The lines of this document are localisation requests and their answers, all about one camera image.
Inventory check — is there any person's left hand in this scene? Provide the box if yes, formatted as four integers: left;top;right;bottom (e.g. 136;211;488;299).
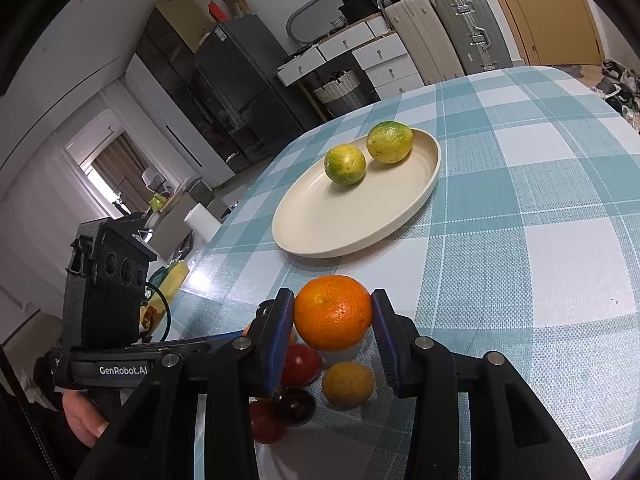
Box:
61;389;109;448

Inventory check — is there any woven basket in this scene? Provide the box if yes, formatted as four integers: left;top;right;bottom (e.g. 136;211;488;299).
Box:
313;69;363;120

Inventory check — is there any paper towel roll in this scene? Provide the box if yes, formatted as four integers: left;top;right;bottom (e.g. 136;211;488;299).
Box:
184;203;221;246

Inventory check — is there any small green yellow citrus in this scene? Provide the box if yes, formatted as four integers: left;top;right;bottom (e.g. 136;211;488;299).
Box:
324;144;367;186

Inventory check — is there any cream oval plate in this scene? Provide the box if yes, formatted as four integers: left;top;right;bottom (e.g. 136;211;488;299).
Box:
271;127;442;259

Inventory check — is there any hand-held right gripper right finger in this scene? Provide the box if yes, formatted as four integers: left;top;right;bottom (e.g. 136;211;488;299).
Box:
370;288;593;480

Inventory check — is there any orange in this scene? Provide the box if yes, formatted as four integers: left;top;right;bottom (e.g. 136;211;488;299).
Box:
293;275;374;352

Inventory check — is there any wooden door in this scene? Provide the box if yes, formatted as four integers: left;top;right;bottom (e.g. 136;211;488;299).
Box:
475;0;611;66

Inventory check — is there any oval mirror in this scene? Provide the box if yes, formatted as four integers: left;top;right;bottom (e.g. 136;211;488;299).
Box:
286;0;351;47

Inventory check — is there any black cable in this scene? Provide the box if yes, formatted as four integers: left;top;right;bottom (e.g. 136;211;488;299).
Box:
144;282;173;343

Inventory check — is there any red tomato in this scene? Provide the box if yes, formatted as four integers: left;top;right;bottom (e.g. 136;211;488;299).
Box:
249;400;288;445
282;342;322;388

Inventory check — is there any large green yellow citrus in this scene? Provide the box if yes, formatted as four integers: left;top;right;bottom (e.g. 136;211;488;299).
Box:
366;121;414;165

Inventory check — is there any dark grey fridge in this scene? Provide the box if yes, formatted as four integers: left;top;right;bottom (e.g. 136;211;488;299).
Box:
192;14;308;161

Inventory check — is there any beige suitcase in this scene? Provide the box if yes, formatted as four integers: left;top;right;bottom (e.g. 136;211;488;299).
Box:
382;0;466;86

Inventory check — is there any pile of shoes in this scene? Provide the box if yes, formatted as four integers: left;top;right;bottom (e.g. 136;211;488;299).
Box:
597;59;640;131

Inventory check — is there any brown curtain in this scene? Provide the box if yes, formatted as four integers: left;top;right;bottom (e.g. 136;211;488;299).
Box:
92;135;151;206

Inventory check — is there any white standing air conditioner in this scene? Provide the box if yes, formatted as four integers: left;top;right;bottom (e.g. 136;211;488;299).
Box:
125;55;236;188

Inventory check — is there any teal checked tablecloth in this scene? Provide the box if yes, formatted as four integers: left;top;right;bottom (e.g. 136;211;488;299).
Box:
150;65;640;480

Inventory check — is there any white drawer dresser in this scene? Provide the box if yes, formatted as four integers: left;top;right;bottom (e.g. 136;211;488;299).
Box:
276;14;426;106

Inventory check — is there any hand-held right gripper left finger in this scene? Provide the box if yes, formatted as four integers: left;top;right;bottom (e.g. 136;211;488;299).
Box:
75;287;296;480

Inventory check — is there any small brown yellow fruit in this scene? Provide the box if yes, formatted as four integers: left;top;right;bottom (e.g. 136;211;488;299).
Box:
321;361;375;407

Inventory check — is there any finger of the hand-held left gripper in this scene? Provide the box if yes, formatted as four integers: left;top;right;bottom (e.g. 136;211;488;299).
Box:
150;331;247;358

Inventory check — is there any cardboard box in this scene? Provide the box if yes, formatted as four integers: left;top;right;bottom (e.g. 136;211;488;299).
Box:
156;0;213;53

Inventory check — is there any silver suitcase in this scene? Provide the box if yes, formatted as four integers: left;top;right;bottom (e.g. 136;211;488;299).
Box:
430;0;513;76

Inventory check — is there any yellow packet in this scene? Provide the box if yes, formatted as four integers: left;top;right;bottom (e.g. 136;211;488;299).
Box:
140;260;191;331

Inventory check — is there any dark glass cabinet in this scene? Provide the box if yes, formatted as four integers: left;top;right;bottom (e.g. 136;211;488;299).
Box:
136;7;251;173

